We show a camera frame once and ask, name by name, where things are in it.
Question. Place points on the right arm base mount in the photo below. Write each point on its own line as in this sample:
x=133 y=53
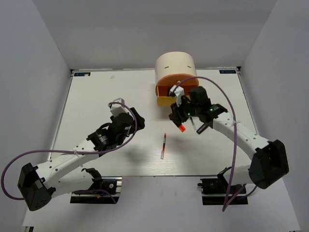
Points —
x=213 y=194

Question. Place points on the blue label sticker right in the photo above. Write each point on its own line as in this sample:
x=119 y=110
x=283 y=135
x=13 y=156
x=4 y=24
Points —
x=227 y=72

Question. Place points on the blue label sticker left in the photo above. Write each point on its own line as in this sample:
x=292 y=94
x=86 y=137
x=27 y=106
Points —
x=82 y=74

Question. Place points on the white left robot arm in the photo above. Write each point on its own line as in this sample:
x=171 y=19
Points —
x=65 y=174

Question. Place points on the round cream drawer organizer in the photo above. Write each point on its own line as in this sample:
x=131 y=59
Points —
x=174 y=68

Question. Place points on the blue label sticker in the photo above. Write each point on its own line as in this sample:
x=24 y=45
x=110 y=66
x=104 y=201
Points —
x=82 y=74
x=227 y=72

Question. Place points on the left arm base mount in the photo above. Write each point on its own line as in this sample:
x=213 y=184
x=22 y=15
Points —
x=105 y=191

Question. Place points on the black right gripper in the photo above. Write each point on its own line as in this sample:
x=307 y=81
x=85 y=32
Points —
x=177 y=114

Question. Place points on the red gel pen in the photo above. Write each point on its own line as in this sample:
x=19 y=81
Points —
x=163 y=147

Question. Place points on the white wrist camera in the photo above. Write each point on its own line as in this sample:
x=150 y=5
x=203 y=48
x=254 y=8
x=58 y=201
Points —
x=116 y=109
x=177 y=92

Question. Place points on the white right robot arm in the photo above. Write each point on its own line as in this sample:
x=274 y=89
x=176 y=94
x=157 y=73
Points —
x=268 y=158

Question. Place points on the orange cap black highlighter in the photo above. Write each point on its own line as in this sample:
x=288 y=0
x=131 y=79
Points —
x=181 y=128

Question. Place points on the green gel pen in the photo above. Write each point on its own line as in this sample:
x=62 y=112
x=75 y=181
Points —
x=193 y=123

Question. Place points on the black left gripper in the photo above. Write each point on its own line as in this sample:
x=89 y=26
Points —
x=141 y=120

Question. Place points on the pink cap black highlighter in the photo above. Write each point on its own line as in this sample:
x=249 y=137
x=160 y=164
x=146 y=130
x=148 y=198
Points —
x=202 y=128

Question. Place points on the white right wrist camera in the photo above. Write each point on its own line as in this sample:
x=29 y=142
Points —
x=177 y=92

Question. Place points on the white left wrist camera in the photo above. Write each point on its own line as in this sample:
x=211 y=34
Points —
x=116 y=109

